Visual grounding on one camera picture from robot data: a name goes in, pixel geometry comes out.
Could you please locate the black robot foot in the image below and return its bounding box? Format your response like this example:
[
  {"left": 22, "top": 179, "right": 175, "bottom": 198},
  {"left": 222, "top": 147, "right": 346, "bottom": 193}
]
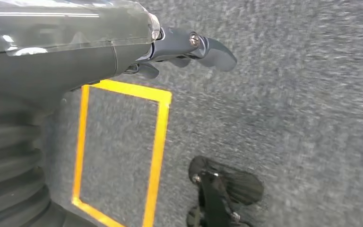
[{"left": 186, "top": 156, "right": 265, "bottom": 227}]

